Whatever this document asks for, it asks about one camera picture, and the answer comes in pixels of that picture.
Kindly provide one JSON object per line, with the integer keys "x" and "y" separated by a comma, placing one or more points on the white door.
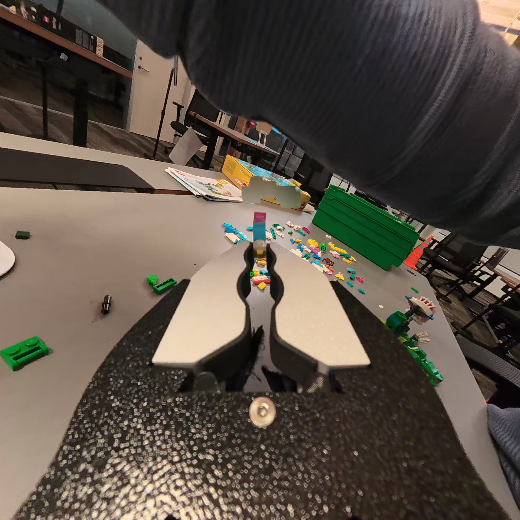
{"x": 154, "y": 93}

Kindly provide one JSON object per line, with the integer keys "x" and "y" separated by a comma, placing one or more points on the black desk mat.
{"x": 73, "y": 168}

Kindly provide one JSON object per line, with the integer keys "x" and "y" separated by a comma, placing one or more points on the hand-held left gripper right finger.
{"x": 317, "y": 313}

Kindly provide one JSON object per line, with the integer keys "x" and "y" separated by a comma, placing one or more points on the dark green lego tile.
{"x": 22, "y": 235}

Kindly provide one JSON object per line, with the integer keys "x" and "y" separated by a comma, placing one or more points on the turquoise lego brick column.
{"x": 258, "y": 231}

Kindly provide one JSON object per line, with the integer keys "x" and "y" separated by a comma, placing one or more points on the flat lego instruction booklets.
{"x": 203, "y": 187}

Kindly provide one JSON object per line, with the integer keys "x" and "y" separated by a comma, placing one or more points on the person's grey knit sweater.
{"x": 505, "y": 447}

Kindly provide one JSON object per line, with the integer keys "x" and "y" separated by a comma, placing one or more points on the black office chair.
{"x": 183, "y": 122}
{"x": 459, "y": 260}

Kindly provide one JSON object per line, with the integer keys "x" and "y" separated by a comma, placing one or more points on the black lego pin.
{"x": 106, "y": 304}

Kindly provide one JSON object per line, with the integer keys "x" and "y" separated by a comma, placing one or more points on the stack of green bins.
{"x": 357, "y": 227}

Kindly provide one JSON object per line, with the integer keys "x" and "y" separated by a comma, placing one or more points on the green lego plant model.
{"x": 414, "y": 349}

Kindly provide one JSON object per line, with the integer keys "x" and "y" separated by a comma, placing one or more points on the pile of colourful lego pieces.
{"x": 321, "y": 260}

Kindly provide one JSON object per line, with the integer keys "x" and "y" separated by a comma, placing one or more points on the orange traffic cone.
{"x": 418, "y": 254}

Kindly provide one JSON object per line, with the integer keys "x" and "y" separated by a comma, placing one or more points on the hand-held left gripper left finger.
{"x": 207, "y": 313}

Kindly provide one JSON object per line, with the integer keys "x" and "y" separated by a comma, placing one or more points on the person's right forearm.
{"x": 345, "y": 101}

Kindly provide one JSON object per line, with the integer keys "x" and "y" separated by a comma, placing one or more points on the cardboard sign on white stand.
{"x": 264, "y": 128}

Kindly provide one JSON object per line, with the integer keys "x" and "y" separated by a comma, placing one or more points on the yellow lego box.
{"x": 239, "y": 170}

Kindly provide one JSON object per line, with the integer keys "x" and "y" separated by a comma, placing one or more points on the white paper sheet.
{"x": 185, "y": 146}

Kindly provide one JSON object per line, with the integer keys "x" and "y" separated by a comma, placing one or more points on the green lego grille plate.
{"x": 164, "y": 285}

